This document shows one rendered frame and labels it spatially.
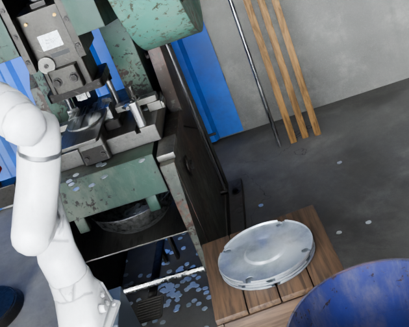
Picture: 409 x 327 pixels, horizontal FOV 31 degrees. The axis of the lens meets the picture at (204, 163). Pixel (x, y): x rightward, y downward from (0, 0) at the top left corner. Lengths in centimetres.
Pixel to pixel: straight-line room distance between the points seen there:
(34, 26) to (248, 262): 101
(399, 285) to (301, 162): 159
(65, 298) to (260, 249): 59
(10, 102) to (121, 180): 79
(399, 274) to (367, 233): 95
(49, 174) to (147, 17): 56
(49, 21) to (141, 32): 38
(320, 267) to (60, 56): 107
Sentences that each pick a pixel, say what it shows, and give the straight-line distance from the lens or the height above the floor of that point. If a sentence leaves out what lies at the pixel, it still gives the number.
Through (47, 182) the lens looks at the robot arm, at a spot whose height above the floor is 89.
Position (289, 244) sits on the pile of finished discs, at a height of 38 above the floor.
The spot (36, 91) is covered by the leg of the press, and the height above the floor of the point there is 83.
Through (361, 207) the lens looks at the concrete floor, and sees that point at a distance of 294.
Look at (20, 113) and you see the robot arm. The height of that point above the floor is 111.
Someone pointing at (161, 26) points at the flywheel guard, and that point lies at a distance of 218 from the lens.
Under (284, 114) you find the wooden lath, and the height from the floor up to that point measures 15.
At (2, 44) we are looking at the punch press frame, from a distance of 245.
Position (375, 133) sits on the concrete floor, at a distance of 344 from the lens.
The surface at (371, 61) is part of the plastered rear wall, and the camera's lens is 382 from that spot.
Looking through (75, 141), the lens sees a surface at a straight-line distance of 236.
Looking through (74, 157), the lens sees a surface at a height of 68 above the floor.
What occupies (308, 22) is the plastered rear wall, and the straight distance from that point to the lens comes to 370.
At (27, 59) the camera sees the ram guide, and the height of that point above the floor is 104.
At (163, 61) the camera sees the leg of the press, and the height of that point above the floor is 78.
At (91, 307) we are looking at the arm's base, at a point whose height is 53.
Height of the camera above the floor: 157
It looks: 25 degrees down
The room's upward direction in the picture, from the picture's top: 22 degrees counter-clockwise
